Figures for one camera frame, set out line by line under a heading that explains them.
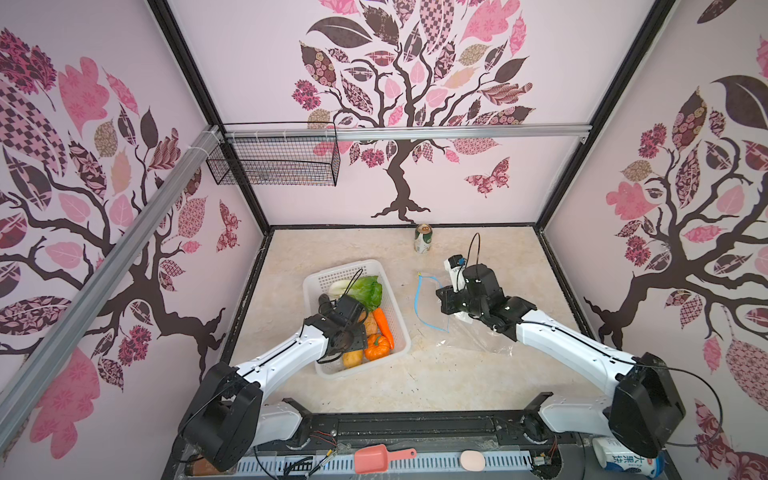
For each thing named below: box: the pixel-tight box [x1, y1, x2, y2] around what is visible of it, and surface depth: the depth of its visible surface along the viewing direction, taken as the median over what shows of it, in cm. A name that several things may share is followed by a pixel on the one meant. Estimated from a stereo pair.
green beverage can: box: [414, 223, 433, 254], surface depth 109 cm
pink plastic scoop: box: [354, 444, 417, 474], surface depth 71 cm
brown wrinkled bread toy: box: [364, 312, 379, 337], surface depth 89 cm
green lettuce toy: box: [348, 275, 383, 312], surface depth 90 cm
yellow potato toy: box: [343, 350, 363, 368], surface depth 83 cm
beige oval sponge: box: [460, 450, 485, 472], surface depth 71 cm
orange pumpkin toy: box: [365, 334, 391, 361], surface depth 85 cm
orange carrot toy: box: [373, 307, 394, 350], surface depth 92 cm
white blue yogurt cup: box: [592, 437, 667, 478], surface depth 66 cm
